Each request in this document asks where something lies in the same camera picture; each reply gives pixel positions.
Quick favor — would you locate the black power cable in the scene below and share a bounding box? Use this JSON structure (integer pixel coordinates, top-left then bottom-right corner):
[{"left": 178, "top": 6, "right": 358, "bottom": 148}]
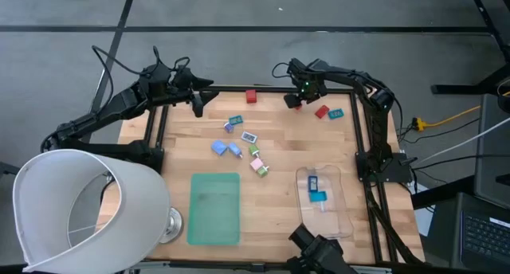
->
[{"left": 410, "top": 153, "right": 510, "bottom": 171}]

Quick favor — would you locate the black laptop with keyboard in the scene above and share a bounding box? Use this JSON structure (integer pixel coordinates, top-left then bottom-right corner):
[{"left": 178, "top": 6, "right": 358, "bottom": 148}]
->
[{"left": 452, "top": 192, "right": 510, "bottom": 273}]

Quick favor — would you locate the clear plastic tray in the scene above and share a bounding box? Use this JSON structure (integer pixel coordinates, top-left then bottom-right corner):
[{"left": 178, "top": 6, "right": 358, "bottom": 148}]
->
[{"left": 294, "top": 164, "right": 355, "bottom": 239}]

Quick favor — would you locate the black aluminium table frame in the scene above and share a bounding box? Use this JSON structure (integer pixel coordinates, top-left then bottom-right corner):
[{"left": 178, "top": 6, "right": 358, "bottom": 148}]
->
[{"left": 141, "top": 82, "right": 427, "bottom": 273}]

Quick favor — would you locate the green translucent plastic tray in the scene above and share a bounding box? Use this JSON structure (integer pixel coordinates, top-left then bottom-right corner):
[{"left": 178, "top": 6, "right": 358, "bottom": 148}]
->
[{"left": 186, "top": 172, "right": 241, "bottom": 246}]

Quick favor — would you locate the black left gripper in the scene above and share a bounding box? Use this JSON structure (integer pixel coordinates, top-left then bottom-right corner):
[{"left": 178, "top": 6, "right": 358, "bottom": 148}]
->
[{"left": 137, "top": 62, "right": 220, "bottom": 118}]

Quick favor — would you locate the white lamp shade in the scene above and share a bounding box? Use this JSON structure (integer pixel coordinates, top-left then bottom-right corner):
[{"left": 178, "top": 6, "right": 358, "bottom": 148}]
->
[{"left": 11, "top": 148, "right": 171, "bottom": 274}]

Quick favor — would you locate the black standing desk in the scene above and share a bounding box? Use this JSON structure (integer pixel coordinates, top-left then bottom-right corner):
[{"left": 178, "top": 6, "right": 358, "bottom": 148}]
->
[{"left": 430, "top": 0, "right": 510, "bottom": 96}]

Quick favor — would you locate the yellow extension cable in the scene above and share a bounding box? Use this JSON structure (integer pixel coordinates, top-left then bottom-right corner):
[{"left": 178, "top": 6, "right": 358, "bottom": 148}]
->
[{"left": 412, "top": 90, "right": 510, "bottom": 132}]

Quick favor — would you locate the left wrist camera black cable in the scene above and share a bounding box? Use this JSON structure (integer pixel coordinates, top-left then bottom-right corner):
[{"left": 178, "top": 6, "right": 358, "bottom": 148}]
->
[{"left": 91, "top": 45, "right": 191, "bottom": 84}]

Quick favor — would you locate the dark grey computer case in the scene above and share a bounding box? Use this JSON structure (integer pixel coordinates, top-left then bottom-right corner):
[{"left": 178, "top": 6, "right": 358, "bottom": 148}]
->
[{"left": 473, "top": 93, "right": 510, "bottom": 209}]

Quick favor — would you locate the white cable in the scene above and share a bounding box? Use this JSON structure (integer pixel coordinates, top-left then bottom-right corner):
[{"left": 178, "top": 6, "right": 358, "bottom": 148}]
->
[{"left": 414, "top": 116, "right": 510, "bottom": 166}]

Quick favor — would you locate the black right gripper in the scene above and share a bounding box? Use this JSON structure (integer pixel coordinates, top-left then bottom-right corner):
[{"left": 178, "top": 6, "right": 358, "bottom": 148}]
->
[{"left": 284, "top": 58, "right": 328, "bottom": 109}]

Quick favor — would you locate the small blue wall charger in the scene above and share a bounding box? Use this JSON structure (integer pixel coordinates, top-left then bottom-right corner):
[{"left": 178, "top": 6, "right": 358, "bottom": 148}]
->
[{"left": 227, "top": 142, "right": 244, "bottom": 159}]

